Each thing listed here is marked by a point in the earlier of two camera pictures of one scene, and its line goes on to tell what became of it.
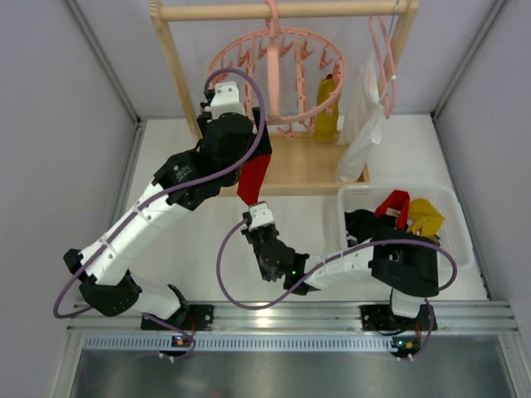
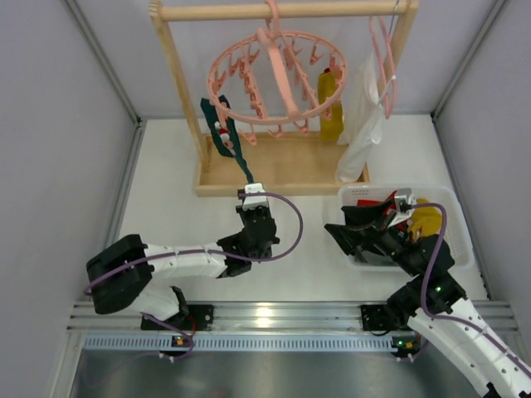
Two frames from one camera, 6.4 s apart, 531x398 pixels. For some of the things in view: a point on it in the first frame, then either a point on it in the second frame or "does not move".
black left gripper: [261, 135] to [253, 209]
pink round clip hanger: [302, 75] does not move
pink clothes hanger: [387, 113] does not move
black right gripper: [255, 235] to [380, 229]
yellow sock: [423, 214] does not move
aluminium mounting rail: [478, 317] does not move
